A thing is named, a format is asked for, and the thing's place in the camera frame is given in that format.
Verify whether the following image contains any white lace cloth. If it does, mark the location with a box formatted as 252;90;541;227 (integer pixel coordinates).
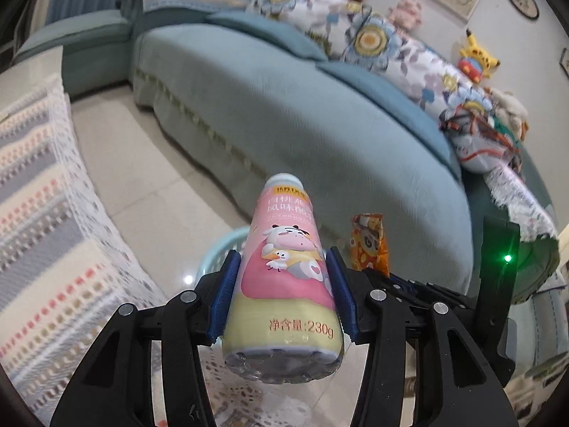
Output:
482;162;558;243

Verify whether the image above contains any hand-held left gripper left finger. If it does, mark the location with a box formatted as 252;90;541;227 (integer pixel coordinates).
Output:
50;249;243;427

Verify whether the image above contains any round black picture frame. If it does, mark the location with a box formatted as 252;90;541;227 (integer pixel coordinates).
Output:
504;0;540;21

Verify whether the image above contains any printed fabric bag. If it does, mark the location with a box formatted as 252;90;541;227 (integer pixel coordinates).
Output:
440;102;523;174

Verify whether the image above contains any blue sofa cushion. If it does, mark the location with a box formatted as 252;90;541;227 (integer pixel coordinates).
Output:
207;11;327;60
315;60;463;179

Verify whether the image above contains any pink pig plush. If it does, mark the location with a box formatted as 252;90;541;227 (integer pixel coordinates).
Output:
387;0;423;32

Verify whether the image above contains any striped tablecloth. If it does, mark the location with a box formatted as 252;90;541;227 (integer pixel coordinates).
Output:
0;73;369;427

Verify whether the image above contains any teal plastic basket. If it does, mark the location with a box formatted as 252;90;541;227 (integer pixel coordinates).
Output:
198;226;252;285

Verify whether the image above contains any blue sofa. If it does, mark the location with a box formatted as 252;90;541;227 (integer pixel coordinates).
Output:
11;0;569;321

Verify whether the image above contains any beige plush toy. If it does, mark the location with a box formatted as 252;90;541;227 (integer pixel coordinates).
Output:
489;86;530;138

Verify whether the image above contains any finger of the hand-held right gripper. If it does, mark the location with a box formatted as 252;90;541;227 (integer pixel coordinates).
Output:
387;273;481;321

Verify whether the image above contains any yellow mouse plush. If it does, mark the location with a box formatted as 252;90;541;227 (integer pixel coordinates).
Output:
458;29;501;83

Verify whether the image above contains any pink yogurt bottle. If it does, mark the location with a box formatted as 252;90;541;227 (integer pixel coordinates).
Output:
222;173;345;383

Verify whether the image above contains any green round cushion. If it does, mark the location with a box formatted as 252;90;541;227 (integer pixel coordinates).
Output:
511;231;561;307

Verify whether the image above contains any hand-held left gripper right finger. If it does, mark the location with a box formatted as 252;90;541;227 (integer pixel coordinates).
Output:
326;246;520;427

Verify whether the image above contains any white coffee table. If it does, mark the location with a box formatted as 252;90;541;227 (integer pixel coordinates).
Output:
0;47;65;90

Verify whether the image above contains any orange snack packet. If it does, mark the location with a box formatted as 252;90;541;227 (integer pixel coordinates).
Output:
351;213;391;279

